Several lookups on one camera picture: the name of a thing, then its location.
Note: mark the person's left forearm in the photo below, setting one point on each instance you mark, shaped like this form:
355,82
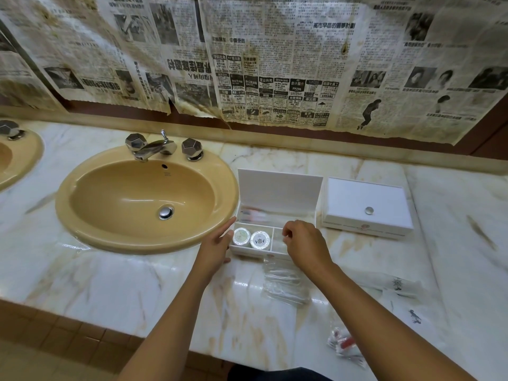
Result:
166,333

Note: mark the small clear packets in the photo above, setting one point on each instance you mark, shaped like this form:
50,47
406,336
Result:
285,281

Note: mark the small round white jar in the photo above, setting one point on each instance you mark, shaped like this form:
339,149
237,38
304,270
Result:
260,240

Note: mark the person's dark clothing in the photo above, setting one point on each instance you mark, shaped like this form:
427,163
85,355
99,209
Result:
278,374

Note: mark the red item packet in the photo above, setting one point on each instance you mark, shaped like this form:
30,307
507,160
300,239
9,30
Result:
345,345

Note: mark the person's left hand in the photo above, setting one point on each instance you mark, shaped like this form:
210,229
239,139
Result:
212,253

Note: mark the beige oval sink basin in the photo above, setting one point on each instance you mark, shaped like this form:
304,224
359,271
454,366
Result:
22,158
131,202

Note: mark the person's right hand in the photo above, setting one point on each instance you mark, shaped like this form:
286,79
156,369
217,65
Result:
309,247

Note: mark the chrome faceted faucet knob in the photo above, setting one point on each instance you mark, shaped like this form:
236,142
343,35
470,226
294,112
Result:
10,128
192,148
136,142

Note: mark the chrome sink drain plug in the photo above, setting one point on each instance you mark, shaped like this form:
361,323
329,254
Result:
166,212

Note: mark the person's right forearm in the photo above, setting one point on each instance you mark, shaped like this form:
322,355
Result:
377,329

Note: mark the yellowed newspaper sheet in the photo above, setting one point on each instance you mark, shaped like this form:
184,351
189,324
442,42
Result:
424,75
99,43
285,51
20,83

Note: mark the pile of toothbrush kits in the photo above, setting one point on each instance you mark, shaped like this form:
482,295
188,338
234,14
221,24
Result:
270,214

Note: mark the chrome faucet spout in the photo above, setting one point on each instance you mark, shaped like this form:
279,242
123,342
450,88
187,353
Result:
152,148

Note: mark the white box with round knob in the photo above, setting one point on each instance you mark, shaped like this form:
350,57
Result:
281,188
357,198

